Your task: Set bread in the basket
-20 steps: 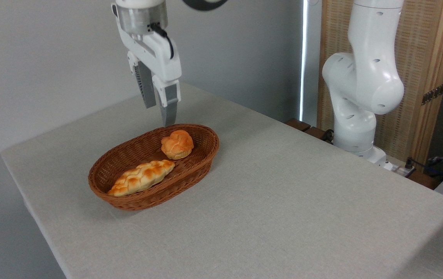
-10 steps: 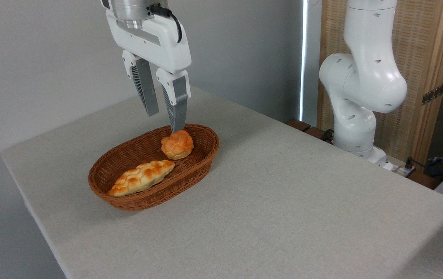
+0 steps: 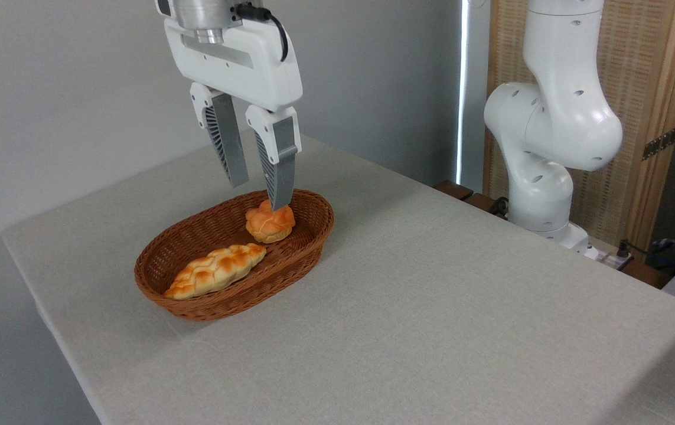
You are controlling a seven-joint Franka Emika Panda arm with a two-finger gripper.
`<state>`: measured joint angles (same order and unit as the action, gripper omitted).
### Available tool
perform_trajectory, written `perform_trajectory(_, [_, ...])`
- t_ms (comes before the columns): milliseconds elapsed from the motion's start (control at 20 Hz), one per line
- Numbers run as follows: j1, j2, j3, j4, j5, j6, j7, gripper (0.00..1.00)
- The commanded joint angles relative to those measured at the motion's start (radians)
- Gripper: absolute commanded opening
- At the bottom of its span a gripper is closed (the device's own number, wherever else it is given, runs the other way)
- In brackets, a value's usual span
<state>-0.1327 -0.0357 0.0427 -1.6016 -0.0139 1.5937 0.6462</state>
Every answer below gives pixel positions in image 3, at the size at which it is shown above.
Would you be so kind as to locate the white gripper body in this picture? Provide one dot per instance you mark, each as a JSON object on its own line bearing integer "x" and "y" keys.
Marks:
{"x": 248, "y": 68}

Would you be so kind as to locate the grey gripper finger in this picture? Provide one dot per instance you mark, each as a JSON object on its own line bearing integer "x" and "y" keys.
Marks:
{"x": 281, "y": 144}
{"x": 228, "y": 136}

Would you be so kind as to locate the round braided bread bun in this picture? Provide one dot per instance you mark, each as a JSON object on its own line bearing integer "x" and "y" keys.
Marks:
{"x": 269, "y": 227}

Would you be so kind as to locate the brown wicker oval basket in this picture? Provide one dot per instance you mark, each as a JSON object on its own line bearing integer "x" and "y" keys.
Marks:
{"x": 290, "y": 265}

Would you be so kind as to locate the long braided bread loaf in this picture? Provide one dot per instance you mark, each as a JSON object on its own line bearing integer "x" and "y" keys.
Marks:
{"x": 213, "y": 271}

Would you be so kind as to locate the grey tablecloth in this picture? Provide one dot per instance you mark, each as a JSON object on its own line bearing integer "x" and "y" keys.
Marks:
{"x": 431, "y": 295}

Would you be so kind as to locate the dark metal screen hinge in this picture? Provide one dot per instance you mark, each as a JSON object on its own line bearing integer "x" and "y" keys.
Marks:
{"x": 660, "y": 143}

